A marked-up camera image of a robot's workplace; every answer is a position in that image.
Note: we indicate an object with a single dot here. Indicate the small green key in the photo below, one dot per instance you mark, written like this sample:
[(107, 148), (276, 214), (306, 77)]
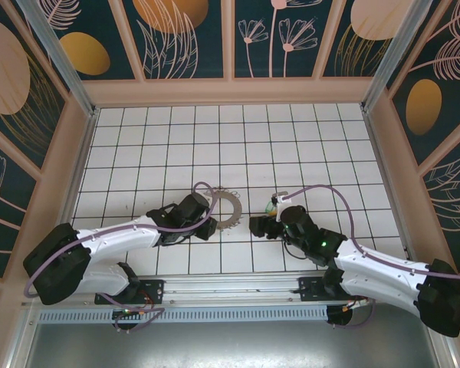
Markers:
[(269, 208)]

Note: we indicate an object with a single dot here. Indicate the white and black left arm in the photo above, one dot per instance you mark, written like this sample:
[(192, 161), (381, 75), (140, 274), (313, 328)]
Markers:
[(115, 234)]

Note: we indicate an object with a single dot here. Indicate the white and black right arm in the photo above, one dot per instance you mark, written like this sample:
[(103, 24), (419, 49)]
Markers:
[(375, 264)]

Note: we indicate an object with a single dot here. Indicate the grey metal panel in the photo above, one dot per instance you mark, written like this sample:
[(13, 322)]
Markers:
[(214, 345)]

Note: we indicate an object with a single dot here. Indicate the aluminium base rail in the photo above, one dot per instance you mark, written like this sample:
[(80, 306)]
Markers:
[(230, 287)]

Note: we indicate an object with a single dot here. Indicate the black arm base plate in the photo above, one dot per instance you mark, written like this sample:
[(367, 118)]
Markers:
[(155, 287), (310, 287)]

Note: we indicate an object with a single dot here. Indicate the aluminium corner post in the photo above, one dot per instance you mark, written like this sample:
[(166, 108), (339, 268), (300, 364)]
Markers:
[(398, 50), (61, 65)]

